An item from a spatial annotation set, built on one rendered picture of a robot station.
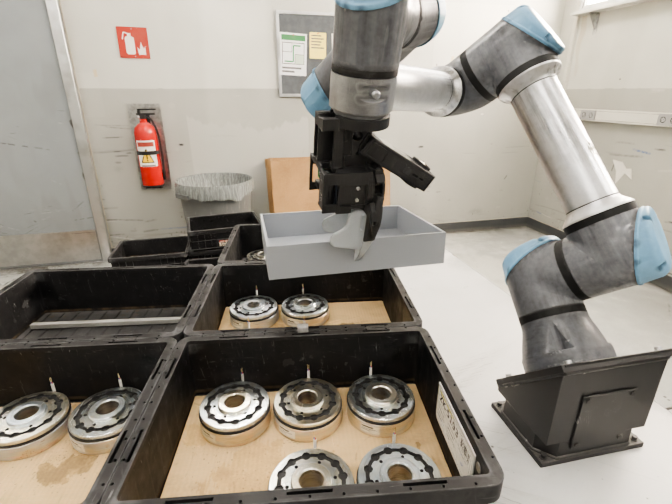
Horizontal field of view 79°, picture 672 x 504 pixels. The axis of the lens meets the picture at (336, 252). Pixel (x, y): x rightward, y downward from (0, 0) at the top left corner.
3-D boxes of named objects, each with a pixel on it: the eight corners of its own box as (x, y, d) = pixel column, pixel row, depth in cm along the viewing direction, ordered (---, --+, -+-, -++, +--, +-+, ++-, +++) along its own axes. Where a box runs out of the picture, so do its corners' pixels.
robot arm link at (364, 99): (382, 66, 50) (411, 81, 44) (378, 104, 52) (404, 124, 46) (323, 65, 48) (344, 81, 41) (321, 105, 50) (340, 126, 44)
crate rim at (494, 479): (424, 337, 69) (425, 325, 68) (507, 502, 42) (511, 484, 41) (182, 349, 66) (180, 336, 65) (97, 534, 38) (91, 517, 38)
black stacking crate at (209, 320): (386, 303, 100) (388, 260, 96) (418, 383, 73) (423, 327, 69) (221, 310, 97) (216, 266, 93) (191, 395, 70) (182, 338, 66)
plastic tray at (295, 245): (398, 229, 82) (399, 205, 81) (443, 263, 64) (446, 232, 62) (262, 240, 77) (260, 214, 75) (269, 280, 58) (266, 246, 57)
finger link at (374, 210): (354, 230, 58) (359, 172, 53) (365, 229, 58) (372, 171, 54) (365, 247, 54) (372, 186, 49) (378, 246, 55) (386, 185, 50)
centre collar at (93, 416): (131, 397, 62) (130, 393, 62) (120, 421, 58) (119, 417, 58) (97, 400, 62) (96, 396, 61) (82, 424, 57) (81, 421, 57)
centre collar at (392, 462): (416, 459, 52) (416, 456, 51) (424, 495, 47) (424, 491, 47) (377, 459, 52) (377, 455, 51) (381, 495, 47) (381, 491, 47)
